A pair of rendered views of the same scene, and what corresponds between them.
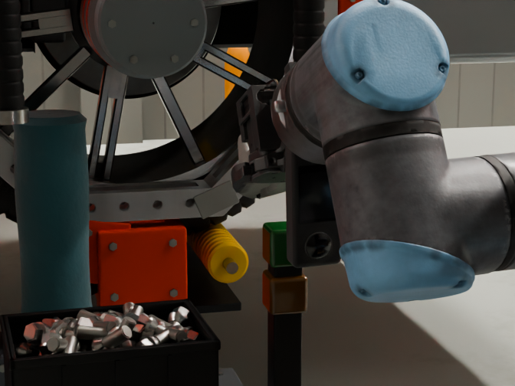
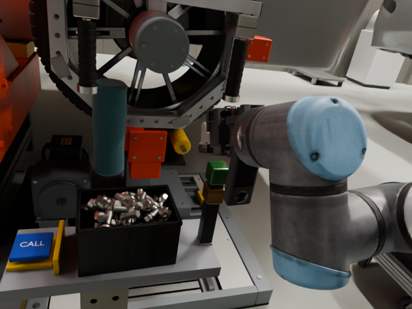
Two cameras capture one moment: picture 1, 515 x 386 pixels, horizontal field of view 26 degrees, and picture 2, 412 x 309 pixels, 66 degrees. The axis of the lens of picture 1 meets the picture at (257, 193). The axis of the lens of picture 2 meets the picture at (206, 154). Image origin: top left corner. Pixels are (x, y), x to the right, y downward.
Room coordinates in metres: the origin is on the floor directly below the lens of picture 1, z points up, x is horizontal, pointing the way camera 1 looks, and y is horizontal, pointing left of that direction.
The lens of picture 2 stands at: (0.50, 0.07, 0.97)
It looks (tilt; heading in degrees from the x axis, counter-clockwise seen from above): 26 degrees down; 353
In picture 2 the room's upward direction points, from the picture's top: 9 degrees clockwise
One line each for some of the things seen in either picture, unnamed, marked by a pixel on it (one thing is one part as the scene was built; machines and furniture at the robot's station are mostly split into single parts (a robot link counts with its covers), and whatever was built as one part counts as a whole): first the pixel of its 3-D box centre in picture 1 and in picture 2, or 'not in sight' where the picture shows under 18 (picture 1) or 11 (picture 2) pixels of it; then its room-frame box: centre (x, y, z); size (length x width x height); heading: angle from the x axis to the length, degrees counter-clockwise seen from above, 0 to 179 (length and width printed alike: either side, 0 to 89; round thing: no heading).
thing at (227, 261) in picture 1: (211, 241); (175, 132); (1.60, 0.07, 0.51); 0.29 x 0.06 x 0.06; 14
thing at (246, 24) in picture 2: not in sight; (240, 24); (1.32, -0.05, 0.93); 0.09 x 0.05 x 0.05; 14
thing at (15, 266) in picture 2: not in sight; (33, 252); (1.01, 0.33, 0.45); 0.08 x 0.08 x 0.01; 14
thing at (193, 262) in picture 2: not in sight; (119, 252); (1.05, 0.16, 0.44); 0.43 x 0.17 x 0.03; 104
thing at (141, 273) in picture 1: (136, 276); (144, 145); (1.51, 0.17, 0.48); 0.16 x 0.12 x 0.17; 14
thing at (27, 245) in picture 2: not in sight; (32, 247); (1.01, 0.33, 0.47); 0.07 x 0.07 x 0.02; 14
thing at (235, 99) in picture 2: (308, 44); (236, 69); (1.29, -0.06, 0.83); 0.04 x 0.04 x 0.16
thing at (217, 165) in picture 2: (285, 243); (217, 173); (1.10, -0.03, 0.64); 0.04 x 0.04 x 0.04; 14
